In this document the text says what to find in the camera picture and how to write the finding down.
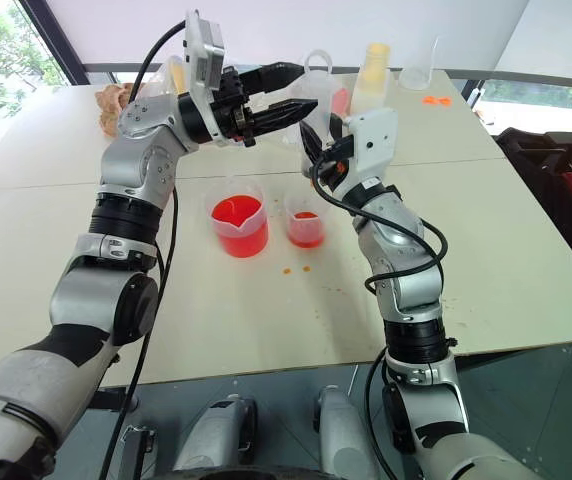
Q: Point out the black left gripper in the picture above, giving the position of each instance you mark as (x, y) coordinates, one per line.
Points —
(230, 107)

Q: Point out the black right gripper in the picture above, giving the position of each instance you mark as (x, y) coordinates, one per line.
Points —
(337, 167)

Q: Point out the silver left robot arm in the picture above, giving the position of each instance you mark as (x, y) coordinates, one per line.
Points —
(116, 300)

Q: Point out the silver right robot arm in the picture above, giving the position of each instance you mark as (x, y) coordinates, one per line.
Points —
(406, 285)

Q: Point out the small beaker with red liquid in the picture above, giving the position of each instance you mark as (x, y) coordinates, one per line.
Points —
(306, 230)

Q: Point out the clear cup with yellow content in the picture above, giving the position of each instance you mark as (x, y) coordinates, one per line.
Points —
(176, 75)

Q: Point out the large beaker with red liquid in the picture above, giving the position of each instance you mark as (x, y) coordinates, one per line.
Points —
(243, 230)

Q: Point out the clear plastic measuring jug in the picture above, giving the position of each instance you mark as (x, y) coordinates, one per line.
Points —
(323, 85)

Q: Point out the white bottle with yellow cap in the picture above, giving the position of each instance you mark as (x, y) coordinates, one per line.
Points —
(371, 82)

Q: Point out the empty clear plastic beaker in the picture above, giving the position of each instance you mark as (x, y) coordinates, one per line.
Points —
(416, 77)

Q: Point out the small orange cap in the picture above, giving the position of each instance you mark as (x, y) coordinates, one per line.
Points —
(431, 100)
(446, 102)

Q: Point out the beige crumpled lump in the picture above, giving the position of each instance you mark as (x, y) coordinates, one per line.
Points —
(111, 107)

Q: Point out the dark bag with red cloth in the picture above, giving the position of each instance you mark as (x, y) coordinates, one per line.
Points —
(566, 190)

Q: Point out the silver right robot leg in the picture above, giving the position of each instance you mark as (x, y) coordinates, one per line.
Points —
(343, 435)

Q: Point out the silver robot leg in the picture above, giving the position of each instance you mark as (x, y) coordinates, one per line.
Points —
(343, 435)
(216, 435)

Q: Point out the silver left robot leg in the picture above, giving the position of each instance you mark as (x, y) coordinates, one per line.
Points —
(216, 435)

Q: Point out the dark rounded robot torso edge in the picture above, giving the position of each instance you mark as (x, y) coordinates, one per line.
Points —
(241, 475)

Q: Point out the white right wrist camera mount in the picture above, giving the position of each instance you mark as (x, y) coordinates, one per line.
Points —
(373, 140)

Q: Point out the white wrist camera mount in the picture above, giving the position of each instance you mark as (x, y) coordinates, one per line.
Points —
(206, 55)
(373, 140)

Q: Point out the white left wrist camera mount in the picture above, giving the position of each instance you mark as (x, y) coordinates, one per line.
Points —
(206, 55)

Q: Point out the silver metal bracket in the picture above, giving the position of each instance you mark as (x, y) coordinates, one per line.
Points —
(136, 450)

